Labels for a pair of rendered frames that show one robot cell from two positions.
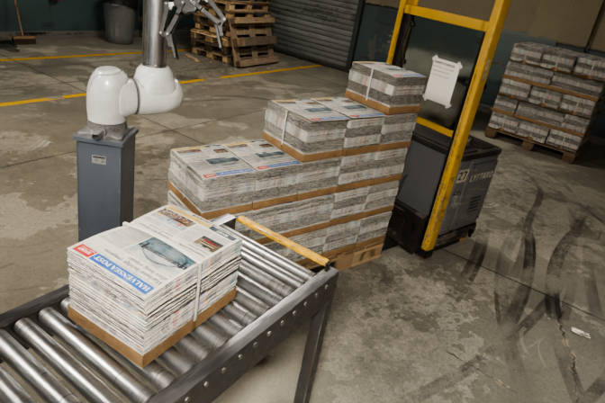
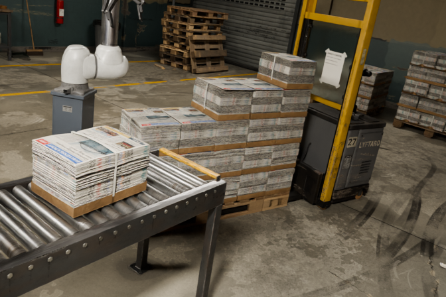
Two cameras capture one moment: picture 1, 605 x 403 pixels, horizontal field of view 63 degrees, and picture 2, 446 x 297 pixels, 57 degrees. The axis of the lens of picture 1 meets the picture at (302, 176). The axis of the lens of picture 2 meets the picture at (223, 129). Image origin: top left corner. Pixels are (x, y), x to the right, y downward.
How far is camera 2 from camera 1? 0.52 m
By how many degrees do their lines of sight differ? 8
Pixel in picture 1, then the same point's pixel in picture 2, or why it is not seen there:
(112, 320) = (56, 187)
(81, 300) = (39, 177)
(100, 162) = (68, 110)
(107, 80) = (75, 52)
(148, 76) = (103, 51)
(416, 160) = (316, 131)
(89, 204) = not seen: hidden behind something
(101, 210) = not seen: hidden behind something
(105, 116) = (73, 77)
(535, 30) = (435, 42)
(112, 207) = not seen: hidden behind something
